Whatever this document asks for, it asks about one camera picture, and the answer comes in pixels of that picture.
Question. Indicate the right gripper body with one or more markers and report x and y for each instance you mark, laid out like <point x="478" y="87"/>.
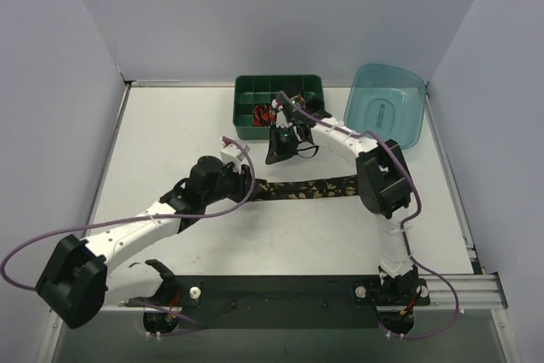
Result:
<point x="280" y="140"/>

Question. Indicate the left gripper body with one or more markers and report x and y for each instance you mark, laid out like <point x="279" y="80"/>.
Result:
<point x="247" y="183"/>

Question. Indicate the black gold floral tie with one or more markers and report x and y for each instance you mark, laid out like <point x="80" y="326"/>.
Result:
<point x="309" y="189"/>

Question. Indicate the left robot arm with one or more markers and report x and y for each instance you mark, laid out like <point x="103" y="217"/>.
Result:
<point x="74" y="281"/>

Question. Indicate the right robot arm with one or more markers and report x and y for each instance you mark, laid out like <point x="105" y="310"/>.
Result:
<point x="383" y="182"/>

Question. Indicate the beige patterned rolled tie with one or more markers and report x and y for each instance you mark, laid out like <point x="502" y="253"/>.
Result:
<point x="299" y="101"/>

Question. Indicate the translucent blue plastic tub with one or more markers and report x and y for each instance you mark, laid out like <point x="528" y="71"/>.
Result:
<point x="389" y="101"/>

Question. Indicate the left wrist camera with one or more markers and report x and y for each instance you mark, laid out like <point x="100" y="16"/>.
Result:
<point x="233" y="152"/>

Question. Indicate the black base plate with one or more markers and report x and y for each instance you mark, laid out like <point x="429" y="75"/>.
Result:
<point x="212" y="302"/>

